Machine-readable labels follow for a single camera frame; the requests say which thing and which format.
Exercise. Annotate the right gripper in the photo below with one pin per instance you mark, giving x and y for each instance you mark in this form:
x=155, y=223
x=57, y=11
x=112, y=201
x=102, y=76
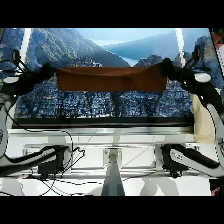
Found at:
x=168, y=68

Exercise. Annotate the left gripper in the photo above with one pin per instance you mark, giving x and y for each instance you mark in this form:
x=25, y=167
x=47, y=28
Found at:
x=46, y=71

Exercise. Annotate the brown garment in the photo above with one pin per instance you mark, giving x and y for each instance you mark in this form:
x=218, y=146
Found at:
x=110, y=79

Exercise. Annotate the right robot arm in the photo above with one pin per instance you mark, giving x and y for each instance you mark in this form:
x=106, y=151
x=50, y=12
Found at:
x=213, y=96

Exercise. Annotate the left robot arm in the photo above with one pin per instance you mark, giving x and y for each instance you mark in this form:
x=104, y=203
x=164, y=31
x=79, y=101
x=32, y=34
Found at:
x=20, y=81

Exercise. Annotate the cream garment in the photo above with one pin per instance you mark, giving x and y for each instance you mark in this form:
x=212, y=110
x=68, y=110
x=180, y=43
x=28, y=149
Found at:
x=202, y=121

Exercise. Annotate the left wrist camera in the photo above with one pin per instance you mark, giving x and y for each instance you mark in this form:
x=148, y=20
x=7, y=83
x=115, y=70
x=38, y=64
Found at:
x=16, y=57

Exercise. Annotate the silver frame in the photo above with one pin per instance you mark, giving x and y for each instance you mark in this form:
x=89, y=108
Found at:
x=113, y=146

